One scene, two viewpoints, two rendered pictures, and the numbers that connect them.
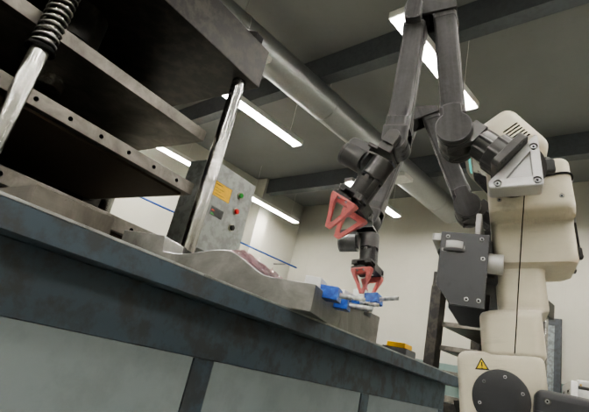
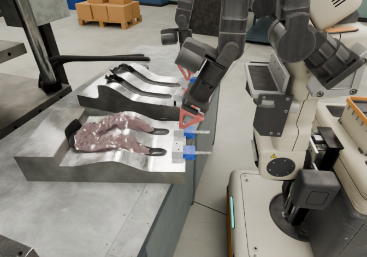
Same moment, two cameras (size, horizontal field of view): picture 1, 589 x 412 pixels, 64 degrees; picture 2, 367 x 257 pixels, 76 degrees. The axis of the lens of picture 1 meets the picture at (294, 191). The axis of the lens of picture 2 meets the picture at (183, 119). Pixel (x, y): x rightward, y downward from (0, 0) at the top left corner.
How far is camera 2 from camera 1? 0.86 m
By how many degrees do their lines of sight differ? 59
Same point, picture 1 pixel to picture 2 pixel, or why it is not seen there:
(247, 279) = (136, 174)
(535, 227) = not seen: hidden behind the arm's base
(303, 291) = (177, 175)
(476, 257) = (281, 110)
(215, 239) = (46, 9)
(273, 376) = not seen: hidden behind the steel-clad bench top
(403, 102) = not seen: outside the picture
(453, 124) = (296, 44)
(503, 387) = (283, 164)
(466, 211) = (261, 13)
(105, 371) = not seen: outside the picture
